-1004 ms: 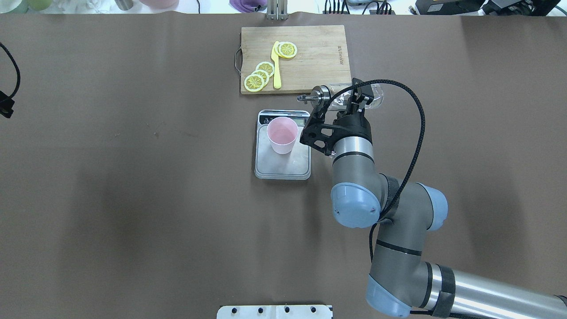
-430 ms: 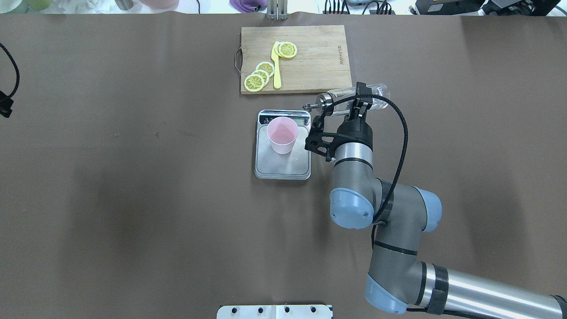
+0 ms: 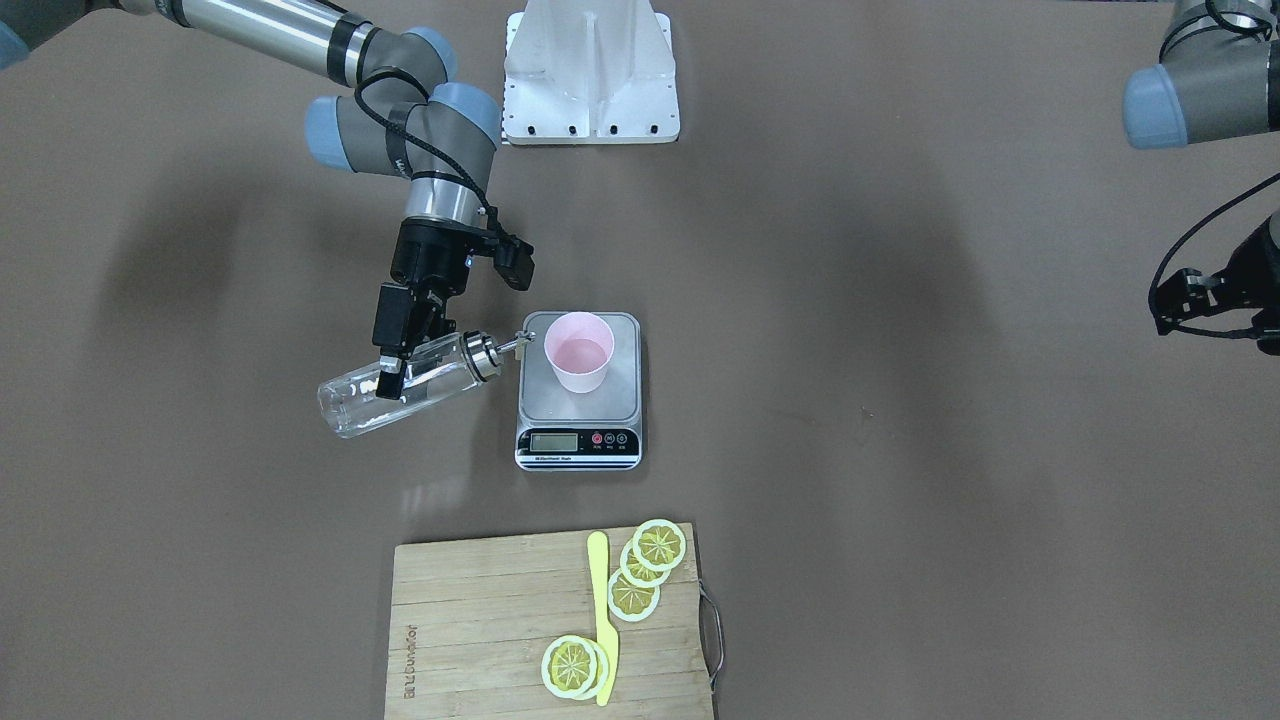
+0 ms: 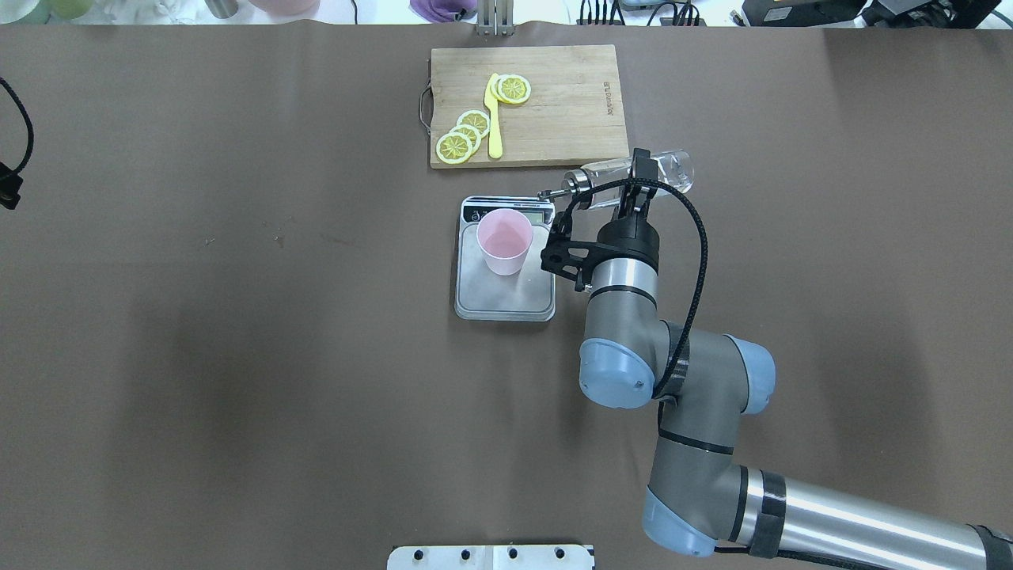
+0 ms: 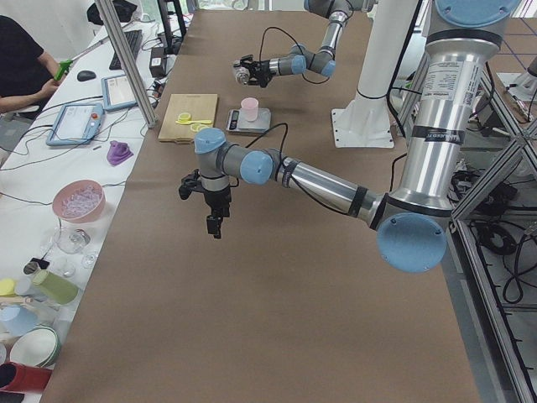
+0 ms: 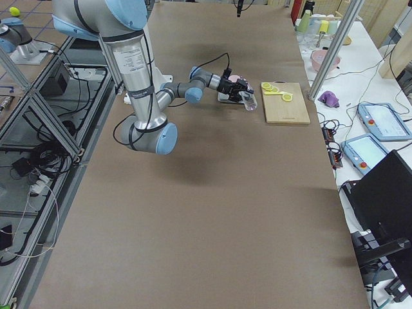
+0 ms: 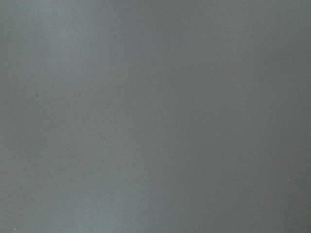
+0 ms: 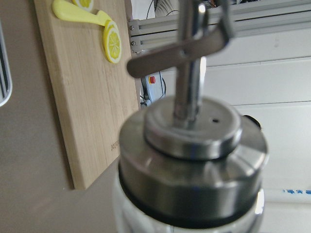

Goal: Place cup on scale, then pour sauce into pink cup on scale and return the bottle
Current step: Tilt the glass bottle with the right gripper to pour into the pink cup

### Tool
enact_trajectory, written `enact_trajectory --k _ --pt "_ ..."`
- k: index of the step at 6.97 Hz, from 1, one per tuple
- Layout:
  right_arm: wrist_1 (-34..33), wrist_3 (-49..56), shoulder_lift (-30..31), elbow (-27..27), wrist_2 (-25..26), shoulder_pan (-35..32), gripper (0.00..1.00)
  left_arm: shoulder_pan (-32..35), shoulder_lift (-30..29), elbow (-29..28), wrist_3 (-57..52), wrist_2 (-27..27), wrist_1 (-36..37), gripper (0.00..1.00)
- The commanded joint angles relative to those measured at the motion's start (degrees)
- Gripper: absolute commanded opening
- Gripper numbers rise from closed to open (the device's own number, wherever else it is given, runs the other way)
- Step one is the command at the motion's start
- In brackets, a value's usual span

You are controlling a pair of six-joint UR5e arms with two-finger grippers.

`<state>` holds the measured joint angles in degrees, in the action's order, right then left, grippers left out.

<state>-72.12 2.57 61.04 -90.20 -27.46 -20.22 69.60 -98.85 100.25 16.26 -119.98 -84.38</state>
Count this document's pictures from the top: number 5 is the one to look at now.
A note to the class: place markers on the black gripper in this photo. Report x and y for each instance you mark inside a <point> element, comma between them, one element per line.
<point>263,67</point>
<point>216,199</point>

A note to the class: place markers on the pink plastic cup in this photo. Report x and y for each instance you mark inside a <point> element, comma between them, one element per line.
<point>249,109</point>

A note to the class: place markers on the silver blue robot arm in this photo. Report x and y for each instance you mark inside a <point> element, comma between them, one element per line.
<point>322,62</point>
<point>411,220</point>

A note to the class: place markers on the silver digital kitchen scale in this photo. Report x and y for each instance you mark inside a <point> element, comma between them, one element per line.
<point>237,123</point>

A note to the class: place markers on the green cup lying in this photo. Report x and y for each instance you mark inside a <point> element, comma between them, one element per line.
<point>56,288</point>

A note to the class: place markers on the light blue cup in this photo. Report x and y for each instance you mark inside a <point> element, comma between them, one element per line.
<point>18,319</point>

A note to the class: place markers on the red cup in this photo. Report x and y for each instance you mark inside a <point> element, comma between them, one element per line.
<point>17,377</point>

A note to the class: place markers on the wooden cutting board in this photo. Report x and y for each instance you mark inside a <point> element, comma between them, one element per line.
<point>200,106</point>

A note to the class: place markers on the yellow plastic knife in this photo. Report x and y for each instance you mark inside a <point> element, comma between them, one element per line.
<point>205,121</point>

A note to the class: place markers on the purple cloth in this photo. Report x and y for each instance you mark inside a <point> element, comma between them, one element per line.
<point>118,152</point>

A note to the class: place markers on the pink bowl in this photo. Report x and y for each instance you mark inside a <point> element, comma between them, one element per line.
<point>79,202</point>

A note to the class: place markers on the clear wine glass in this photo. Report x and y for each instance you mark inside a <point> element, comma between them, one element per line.
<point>71,240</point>

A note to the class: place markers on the blue teach pendant far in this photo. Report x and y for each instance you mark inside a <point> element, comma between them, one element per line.
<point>117,93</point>

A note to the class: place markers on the blue teach pendant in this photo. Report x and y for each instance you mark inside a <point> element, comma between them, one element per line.
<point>76,124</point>
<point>117,93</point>

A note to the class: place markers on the blue teach pendant near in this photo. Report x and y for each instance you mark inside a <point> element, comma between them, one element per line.
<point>76,124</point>

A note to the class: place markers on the black computer mouse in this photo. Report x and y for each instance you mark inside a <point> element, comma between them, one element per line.
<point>86,75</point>

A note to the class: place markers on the white green bowl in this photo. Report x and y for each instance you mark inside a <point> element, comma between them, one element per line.
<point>37,348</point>

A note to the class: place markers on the seated person black shirt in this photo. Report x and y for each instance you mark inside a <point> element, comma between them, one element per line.
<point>27,70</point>

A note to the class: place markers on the aluminium frame post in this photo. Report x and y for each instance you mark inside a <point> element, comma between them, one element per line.
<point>120,45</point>

